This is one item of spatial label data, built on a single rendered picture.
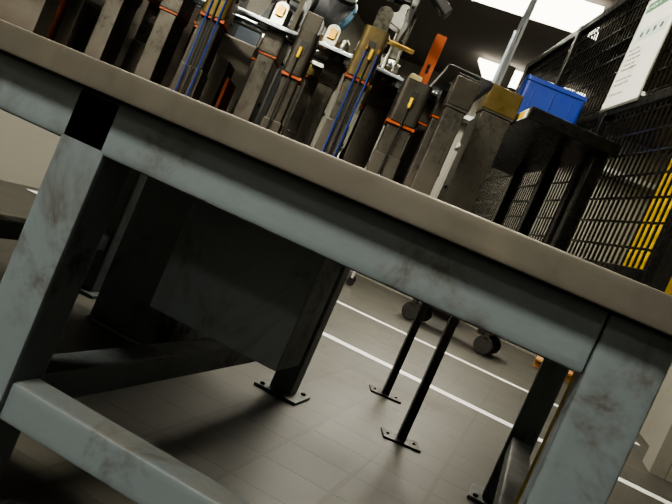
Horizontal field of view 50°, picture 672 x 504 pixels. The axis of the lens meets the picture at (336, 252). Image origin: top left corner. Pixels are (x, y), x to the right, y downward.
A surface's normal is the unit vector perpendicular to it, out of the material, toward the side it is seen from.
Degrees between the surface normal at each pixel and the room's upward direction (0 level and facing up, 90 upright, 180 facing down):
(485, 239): 90
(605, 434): 90
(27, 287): 90
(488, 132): 90
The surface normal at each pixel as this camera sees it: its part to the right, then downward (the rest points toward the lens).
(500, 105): 0.02, 0.06
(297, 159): -0.27, -0.07
